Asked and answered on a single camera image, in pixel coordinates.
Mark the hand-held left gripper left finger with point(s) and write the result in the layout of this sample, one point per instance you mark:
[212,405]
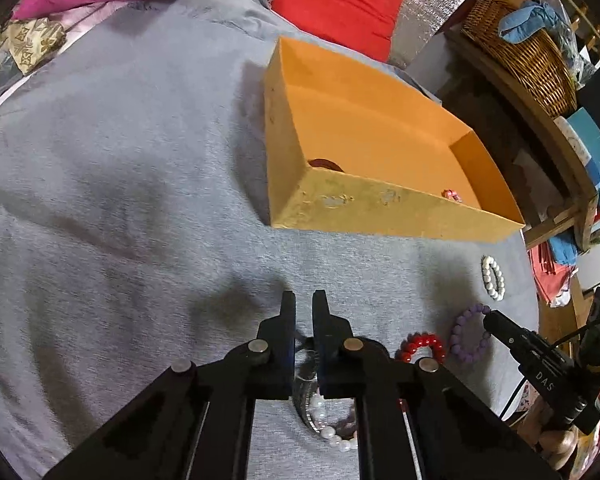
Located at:
[291,340]

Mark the grey cloth cover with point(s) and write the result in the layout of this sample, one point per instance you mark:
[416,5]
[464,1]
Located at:
[105,185]

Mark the wooden shelf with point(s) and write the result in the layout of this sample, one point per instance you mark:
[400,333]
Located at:
[545,125]

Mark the teal box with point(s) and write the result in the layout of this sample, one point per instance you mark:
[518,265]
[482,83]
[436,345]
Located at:
[595,145]

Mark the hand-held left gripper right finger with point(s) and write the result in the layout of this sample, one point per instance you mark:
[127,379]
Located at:
[317,340]

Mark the beige patterned cloth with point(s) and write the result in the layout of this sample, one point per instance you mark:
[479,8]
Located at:
[30,42]

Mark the clear plastic bag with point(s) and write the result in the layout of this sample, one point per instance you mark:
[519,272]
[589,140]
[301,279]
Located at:
[575,45]

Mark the red square pillow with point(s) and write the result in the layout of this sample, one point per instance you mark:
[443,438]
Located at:
[340,5]

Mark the brown bangle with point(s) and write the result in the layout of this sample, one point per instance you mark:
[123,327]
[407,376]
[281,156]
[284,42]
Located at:
[325,163]

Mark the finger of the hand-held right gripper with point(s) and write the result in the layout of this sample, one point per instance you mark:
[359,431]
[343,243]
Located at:
[505,327]

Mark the wicker basket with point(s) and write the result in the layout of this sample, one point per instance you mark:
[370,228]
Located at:
[530,60]

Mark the red cloth pile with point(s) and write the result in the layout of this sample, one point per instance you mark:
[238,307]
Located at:
[547,272]

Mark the person's right hand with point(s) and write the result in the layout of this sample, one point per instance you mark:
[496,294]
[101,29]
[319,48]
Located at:
[557,442]

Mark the orange cardboard box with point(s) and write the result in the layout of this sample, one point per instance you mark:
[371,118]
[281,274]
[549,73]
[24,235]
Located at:
[370,110]

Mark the blue cloth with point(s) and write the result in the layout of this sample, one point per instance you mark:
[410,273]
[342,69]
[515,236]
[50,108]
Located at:
[522,22]

